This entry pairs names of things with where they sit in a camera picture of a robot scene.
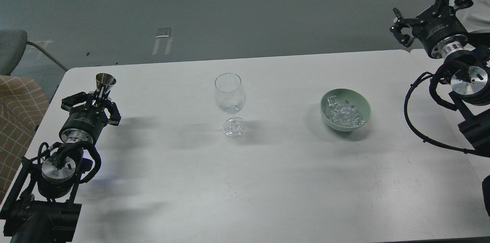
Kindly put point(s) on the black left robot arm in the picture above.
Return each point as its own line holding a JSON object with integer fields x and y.
{"x": 41, "y": 207}

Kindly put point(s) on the clear wine glass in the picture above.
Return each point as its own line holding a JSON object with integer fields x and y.
{"x": 230, "y": 97}

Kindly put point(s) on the steel double jigger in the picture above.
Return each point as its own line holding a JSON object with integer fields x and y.
{"x": 104, "y": 84}

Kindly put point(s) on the green bowl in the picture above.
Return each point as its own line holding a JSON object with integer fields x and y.
{"x": 354, "y": 98}

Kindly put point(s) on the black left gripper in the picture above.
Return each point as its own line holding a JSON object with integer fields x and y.
{"x": 86, "y": 119}

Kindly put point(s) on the grey chair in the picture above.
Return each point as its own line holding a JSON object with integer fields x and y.
{"x": 13, "y": 43}

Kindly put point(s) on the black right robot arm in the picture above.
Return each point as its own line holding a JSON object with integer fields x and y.
{"x": 463, "y": 77}

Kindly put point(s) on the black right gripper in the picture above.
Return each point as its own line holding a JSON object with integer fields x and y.
{"x": 434, "y": 28}

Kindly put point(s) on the clear ice cubes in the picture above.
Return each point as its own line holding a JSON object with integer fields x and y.
{"x": 343, "y": 113}

